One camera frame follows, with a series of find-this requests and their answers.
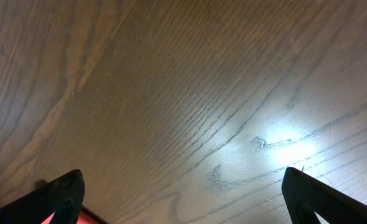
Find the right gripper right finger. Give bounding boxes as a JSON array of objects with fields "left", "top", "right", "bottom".
[{"left": 281, "top": 167, "right": 367, "bottom": 223}]

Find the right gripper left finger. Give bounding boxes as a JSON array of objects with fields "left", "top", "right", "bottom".
[{"left": 0, "top": 169, "right": 85, "bottom": 224}]

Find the red printed t-shirt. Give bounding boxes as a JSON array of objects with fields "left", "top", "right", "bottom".
[{"left": 41, "top": 210, "right": 102, "bottom": 224}]

